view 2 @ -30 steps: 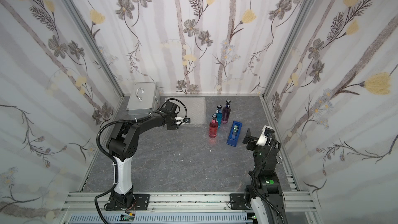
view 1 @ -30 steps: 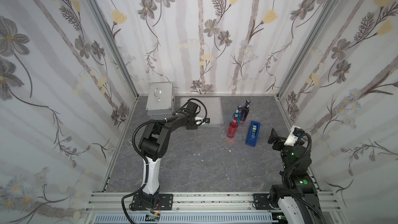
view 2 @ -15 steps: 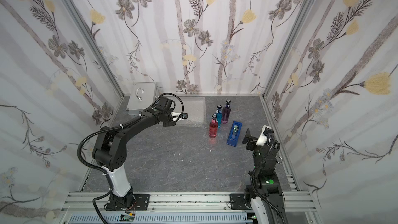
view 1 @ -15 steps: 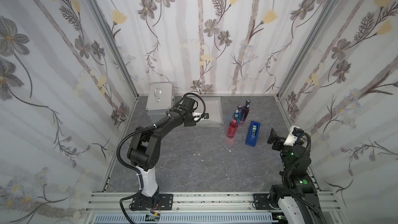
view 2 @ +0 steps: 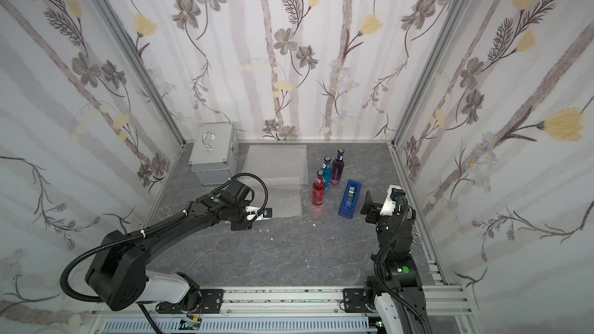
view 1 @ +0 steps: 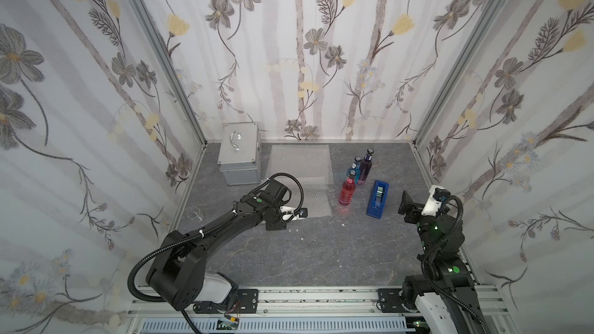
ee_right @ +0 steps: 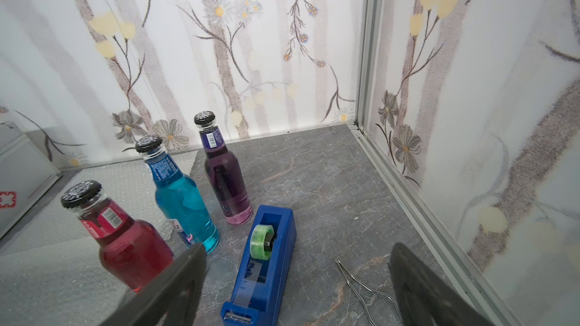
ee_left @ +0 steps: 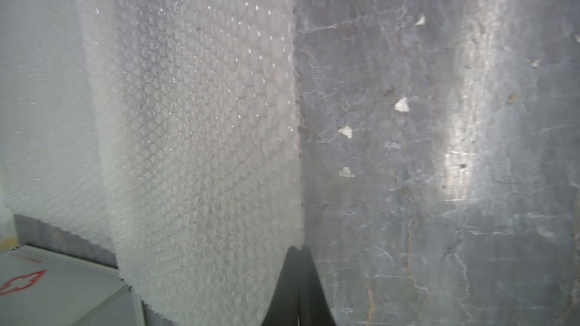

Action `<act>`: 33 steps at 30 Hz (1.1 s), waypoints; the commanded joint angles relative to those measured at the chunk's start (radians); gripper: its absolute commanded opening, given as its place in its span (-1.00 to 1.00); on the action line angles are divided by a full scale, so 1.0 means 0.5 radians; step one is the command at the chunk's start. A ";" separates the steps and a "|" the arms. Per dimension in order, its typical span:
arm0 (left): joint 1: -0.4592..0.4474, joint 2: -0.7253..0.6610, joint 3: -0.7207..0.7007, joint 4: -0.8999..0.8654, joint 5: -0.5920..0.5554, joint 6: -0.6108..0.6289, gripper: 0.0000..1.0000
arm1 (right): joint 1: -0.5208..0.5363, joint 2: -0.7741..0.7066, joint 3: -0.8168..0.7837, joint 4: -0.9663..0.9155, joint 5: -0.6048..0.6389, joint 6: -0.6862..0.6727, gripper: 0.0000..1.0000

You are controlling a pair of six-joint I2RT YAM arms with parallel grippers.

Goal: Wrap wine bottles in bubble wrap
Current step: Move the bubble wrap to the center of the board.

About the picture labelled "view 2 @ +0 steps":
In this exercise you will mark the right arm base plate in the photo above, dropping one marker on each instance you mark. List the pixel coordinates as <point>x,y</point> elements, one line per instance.
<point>355,301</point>

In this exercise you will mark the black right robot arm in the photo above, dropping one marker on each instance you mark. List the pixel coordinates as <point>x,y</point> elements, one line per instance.
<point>395,291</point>

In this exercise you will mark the purple glass bottle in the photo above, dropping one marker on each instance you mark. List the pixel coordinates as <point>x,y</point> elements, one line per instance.
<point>337,167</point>

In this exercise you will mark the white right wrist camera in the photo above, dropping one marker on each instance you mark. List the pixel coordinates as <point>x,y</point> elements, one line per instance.
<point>390,202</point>

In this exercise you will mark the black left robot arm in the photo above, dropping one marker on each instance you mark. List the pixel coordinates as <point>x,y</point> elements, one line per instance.
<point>118,274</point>

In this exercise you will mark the aluminium frame rail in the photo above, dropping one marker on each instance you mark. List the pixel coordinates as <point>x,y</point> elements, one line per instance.
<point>441,300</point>

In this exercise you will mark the bubble wrap sheet stack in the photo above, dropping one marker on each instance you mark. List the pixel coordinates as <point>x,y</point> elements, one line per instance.
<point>277,162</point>

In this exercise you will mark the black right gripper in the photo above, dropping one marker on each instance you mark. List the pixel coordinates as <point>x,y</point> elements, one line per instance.
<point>371,205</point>

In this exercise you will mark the blue tape dispenser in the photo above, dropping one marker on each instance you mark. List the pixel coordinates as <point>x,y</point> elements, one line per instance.
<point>350,198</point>

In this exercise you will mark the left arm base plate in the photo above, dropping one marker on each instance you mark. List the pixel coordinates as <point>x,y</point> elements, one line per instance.
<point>205,301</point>

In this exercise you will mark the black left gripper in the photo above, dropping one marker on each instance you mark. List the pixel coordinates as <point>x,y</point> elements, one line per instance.
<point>241,224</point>

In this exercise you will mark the white slotted cable duct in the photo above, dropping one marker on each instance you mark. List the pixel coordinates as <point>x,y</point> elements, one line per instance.
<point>268,325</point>

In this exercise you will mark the silver metal first-aid case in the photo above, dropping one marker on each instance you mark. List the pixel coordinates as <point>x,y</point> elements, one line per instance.
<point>214,157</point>

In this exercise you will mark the blue glass bottle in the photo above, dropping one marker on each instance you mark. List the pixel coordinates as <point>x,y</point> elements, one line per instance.
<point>327,171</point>

